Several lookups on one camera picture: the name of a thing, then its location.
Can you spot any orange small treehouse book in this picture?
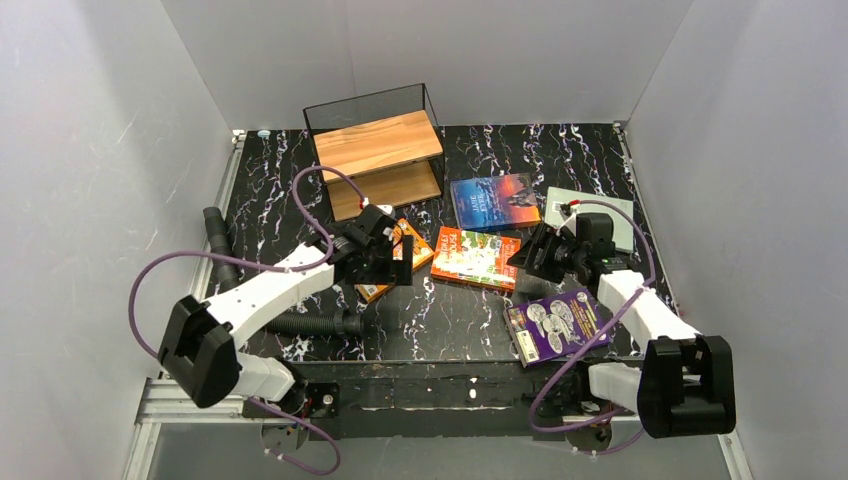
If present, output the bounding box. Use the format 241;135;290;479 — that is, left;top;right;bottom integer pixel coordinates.
355;218;435;303

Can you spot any orange green treehouse book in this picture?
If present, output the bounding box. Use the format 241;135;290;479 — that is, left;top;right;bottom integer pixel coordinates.
430;226;521;292

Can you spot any purple treehouse book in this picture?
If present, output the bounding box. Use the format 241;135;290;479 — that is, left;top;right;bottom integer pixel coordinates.
504;288;607;367

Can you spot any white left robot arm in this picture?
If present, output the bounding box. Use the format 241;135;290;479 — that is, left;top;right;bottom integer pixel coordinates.
157;205;415;408

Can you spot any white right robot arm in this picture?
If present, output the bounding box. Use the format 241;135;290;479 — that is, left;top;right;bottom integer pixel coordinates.
507;201;737;439

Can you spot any pale green file folder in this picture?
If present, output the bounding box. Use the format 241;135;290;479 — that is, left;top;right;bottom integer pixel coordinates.
543;187;635;254

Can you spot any blue Jane Eyre book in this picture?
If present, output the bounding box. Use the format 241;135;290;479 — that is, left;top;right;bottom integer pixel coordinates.
450;173;542;232

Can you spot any wooden two-tier shelf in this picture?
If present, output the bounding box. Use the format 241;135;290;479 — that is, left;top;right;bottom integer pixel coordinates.
303;83;446;208

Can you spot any black corrugated hose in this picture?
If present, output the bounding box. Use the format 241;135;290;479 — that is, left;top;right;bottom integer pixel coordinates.
201;206;364;338

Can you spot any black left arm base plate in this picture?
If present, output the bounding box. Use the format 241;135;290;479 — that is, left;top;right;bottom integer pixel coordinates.
242;383;341;419

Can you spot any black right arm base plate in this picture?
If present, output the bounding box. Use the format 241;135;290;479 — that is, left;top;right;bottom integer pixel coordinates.
527;387;634;436

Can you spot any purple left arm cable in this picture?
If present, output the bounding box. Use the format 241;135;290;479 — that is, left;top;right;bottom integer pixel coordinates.
127;165;369;477

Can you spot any aluminium table frame rail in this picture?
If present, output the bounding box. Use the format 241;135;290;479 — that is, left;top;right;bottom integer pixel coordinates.
122;129;266;480

